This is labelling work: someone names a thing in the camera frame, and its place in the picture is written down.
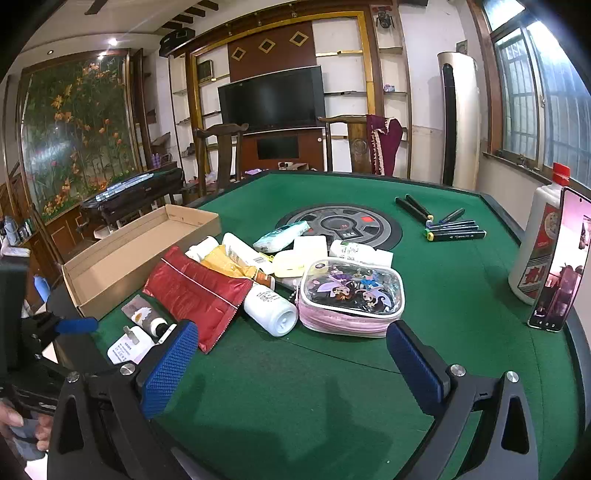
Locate black television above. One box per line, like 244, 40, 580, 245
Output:
217, 65, 326, 136

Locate white bottle with green label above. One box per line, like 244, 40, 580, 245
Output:
329, 240, 376, 260

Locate pale yellow soap case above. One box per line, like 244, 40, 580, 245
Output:
273, 251, 305, 278

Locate black marker yellow cap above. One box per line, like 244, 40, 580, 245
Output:
426, 229, 488, 243

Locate smartphone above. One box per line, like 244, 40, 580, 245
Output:
527, 187, 591, 332

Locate orange flower wall mural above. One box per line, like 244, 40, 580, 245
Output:
21, 51, 139, 222

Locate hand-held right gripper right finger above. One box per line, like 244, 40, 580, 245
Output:
385, 320, 543, 480

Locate large white power adapter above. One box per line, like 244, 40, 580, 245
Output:
294, 236, 329, 254

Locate thin dark pen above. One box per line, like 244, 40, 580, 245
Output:
431, 208, 466, 225

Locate white square container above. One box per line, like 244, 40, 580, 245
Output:
107, 325, 155, 365

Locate white bottle with stepped cap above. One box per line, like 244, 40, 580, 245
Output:
243, 284, 298, 337

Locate clear pink cartoon pouch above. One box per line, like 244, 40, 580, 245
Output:
295, 258, 406, 339

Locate barred window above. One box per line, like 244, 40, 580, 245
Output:
480, 0, 591, 185

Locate round grey table centre panel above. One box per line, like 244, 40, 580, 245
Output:
276, 205, 402, 252

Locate white red liquor bottle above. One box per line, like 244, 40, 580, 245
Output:
508, 162, 575, 305

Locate white tower air conditioner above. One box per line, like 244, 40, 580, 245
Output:
436, 51, 482, 190

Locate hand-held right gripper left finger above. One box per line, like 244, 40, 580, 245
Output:
48, 319, 200, 480

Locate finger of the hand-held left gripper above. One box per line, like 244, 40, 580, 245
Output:
22, 313, 99, 356

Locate white blue ointment box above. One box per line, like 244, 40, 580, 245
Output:
222, 232, 277, 289

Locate person's left hand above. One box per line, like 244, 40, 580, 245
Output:
0, 399, 54, 455

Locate white bottle with red label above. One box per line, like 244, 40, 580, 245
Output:
187, 235, 220, 261

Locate wooden wall shelf unit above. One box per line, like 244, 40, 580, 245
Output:
168, 9, 411, 185

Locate shallow cardboard box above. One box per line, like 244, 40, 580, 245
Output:
61, 204, 222, 320

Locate black box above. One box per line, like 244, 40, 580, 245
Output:
159, 28, 197, 57

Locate red foil packet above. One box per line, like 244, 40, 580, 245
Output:
142, 246, 254, 354

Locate yellow foil packet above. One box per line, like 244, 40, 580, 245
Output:
201, 244, 259, 280

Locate plain wooden chair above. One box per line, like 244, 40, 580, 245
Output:
194, 122, 250, 197

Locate teal cartoon tissue pack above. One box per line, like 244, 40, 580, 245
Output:
253, 220, 311, 254

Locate long black pen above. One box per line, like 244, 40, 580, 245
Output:
396, 197, 431, 227
405, 194, 435, 221

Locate wooden chair with round carving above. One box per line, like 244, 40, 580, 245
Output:
318, 114, 375, 175

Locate maroon fringed cloth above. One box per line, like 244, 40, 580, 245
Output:
366, 114, 404, 177

